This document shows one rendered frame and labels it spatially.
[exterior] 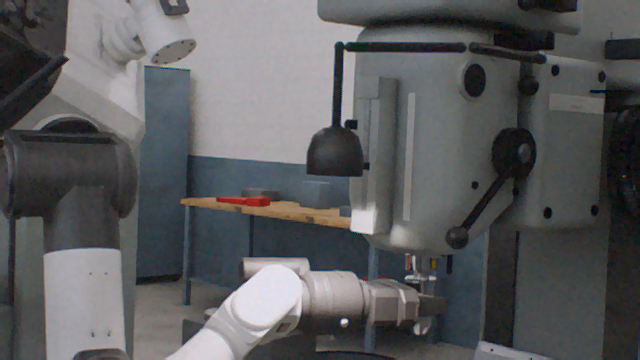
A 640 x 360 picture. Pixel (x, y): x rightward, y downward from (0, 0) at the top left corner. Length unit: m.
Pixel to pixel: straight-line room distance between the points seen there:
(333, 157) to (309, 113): 6.56
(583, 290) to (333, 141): 0.65
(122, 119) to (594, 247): 0.82
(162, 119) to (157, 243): 1.15
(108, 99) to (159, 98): 7.38
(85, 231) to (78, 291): 0.07
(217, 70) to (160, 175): 1.11
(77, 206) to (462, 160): 0.50
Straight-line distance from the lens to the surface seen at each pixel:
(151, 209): 8.60
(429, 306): 1.33
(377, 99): 1.23
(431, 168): 1.23
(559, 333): 1.67
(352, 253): 7.32
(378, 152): 1.23
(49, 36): 1.21
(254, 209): 6.92
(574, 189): 1.43
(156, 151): 8.59
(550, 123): 1.37
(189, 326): 1.69
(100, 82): 1.23
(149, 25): 1.23
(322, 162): 1.13
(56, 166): 1.12
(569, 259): 1.64
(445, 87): 1.23
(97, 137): 1.20
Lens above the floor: 1.47
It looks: 3 degrees down
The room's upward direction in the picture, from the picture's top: 2 degrees clockwise
